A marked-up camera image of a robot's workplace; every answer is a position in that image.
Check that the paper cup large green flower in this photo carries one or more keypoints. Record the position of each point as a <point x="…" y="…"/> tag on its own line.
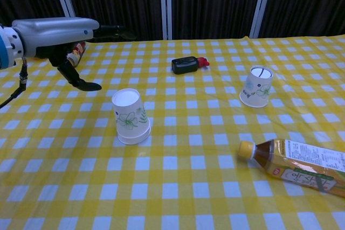
<point x="129" y="114"/>

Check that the paper cup blue flower print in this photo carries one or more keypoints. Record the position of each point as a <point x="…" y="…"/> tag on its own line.
<point x="132" y="140"/>

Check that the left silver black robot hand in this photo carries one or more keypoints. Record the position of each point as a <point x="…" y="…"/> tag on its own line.
<point x="54" y="34"/>

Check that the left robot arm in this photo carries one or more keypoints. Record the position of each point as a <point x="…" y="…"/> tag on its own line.
<point x="8" y="47"/>

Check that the red label bottle yellow cap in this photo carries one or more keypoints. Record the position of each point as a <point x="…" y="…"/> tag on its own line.
<point x="78" y="49"/>

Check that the yellow white checked tablecloth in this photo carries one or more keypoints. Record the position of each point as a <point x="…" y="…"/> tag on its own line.
<point x="188" y="187"/>

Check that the paper cup black line bottom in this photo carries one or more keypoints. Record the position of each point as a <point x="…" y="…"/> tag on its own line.
<point x="256" y="90"/>

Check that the tea bottle yellow cap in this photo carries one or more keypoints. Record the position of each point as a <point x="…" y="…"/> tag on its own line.
<point x="296" y="165"/>

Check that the small black bottle red cap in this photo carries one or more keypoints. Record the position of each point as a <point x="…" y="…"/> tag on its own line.
<point x="184" y="65"/>

